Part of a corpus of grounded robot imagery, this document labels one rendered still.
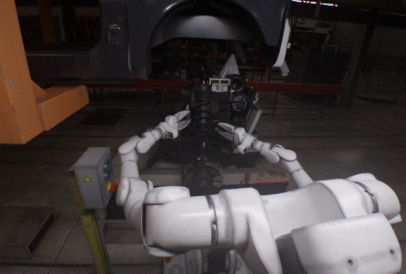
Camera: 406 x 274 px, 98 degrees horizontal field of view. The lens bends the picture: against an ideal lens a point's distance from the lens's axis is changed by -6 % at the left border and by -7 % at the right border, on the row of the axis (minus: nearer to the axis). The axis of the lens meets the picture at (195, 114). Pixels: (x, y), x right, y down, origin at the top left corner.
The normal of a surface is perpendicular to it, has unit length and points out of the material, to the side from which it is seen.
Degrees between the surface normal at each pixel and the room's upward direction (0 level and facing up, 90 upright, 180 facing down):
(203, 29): 90
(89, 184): 90
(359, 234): 27
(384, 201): 47
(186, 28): 90
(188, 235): 66
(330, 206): 90
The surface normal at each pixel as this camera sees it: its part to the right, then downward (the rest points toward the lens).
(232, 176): 0.07, 0.35
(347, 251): 0.06, -0.62
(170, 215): -0.25, -0.68
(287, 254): -0.99, -0.04
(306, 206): -0.72, -0.31
